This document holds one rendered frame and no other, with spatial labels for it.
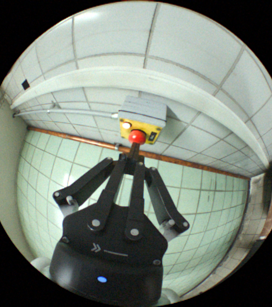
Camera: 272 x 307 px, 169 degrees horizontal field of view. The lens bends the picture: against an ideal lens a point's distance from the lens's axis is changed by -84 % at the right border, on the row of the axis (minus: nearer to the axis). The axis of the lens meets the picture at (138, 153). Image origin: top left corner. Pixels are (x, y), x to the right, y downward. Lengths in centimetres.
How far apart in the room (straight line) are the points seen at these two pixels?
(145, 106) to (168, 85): 7
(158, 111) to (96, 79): 15
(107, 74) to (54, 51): 19
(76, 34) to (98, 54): 9
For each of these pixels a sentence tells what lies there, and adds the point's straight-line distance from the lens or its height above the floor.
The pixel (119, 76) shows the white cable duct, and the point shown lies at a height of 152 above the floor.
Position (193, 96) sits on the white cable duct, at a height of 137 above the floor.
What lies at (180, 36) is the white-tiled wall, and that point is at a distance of 20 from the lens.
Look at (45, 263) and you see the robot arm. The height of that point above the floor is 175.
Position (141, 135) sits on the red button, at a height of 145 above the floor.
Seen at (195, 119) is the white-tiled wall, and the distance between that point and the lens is 30.
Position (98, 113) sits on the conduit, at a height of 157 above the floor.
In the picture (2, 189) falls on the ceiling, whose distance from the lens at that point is 130.
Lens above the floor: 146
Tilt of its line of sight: 2 degrees down
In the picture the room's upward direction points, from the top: 77 degrees counter-clockwise
